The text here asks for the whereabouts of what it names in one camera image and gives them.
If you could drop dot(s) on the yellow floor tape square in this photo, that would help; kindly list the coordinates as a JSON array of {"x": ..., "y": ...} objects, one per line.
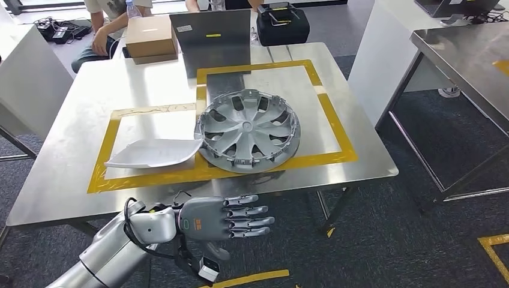
[{"x": 258, "y": 275}]

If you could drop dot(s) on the white partition panel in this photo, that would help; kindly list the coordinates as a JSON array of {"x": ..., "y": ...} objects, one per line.
[{"x": 31, "y": 79}]

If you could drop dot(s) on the seated person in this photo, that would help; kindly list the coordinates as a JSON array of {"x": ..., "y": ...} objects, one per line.
[
  {"x": 192, "y": 4},
  {"x": 85, "y": 59}
]

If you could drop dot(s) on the yellow bench tape square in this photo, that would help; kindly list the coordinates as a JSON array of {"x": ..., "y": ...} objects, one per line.
[
  {"x": 341, "y": 131},
  {"x": 139, "y": 181}
]

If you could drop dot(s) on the black carry case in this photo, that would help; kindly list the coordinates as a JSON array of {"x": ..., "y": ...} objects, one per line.
[{"x": 282, "y": 31}]

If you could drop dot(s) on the chrome stool base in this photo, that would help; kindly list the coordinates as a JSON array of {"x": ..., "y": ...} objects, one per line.
[{"x": 449, "y": 92}]

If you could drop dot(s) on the clear water bottle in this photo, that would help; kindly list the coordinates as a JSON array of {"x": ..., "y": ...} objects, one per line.
[{"x": 133, "y": 11}]

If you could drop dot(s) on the white curved plastic part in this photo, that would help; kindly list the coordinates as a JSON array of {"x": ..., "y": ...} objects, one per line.
[{"x": 155, "y": 153}]

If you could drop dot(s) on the silver wheel hubcap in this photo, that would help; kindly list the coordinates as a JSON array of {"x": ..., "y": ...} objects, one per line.
[{"x": 246, "y": 127}]

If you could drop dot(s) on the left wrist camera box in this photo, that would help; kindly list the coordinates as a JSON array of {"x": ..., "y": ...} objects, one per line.
[{"x": 208, "y": 270}]

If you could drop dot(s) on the steel table frame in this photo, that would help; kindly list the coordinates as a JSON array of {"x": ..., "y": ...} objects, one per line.
[{"x": 18, "y": 142}]

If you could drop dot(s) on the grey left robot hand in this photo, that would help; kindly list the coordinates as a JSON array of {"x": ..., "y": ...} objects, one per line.
[{"x": 202, "y": 218}]

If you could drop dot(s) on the steel workbench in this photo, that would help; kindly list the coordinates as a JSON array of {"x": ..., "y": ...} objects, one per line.
[
  {"x": 59, "y": 159},
  {"x": 457, "y": 55}
]

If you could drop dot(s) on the brown cardboard box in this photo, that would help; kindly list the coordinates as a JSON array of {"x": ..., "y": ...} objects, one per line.
[{"x": 151, "y": 37}]

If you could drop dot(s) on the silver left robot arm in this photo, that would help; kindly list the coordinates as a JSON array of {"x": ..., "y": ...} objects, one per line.
[{"x": 115, "y": 254}]

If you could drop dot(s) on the yellow tape scrap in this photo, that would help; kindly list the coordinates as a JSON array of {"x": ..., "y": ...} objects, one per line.
[{"x": 330, "y": 233}]

